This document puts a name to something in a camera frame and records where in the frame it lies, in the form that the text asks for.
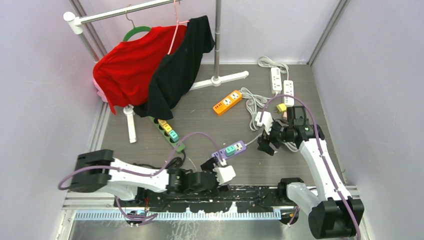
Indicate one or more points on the teal plug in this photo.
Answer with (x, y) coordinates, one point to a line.
(173, 136)
(229, 151)

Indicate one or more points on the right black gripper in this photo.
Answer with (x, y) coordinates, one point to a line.
(264, 143)

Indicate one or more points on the purple power strip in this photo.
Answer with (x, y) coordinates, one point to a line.
(242, 146)

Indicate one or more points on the dark green power strip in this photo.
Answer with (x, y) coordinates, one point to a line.
(179, 146)

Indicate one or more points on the orange power strip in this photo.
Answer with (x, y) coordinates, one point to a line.
(253, 103)

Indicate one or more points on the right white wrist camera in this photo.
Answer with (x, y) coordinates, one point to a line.
(264, 120)

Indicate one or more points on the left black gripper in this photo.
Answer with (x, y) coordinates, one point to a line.
(217, 188)

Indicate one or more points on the red t-shirt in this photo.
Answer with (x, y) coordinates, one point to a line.
(124, 74)

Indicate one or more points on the green clothes hanger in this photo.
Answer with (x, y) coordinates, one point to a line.
(135, 30)

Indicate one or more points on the long white power strip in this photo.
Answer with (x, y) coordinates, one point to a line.
(288, 85)

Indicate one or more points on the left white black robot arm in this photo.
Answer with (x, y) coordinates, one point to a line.
(99, 171)

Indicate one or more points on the short white power strip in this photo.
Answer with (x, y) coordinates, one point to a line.
(276, 83)

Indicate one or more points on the white metal clothes rack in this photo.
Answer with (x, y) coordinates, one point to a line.
(82, 27)

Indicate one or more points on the pink clothes hanger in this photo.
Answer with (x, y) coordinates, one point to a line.
(178, 23)

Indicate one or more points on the black t-shirt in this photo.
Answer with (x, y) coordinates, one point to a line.
(177, 72)

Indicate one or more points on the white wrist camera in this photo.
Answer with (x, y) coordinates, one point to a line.
(264, 120)
(224, 174)

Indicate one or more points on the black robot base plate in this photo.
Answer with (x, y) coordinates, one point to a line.
(232, 202)

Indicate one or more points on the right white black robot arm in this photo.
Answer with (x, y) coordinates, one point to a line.
(331, 212)

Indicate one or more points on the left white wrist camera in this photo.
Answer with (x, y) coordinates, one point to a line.
(224, 174)

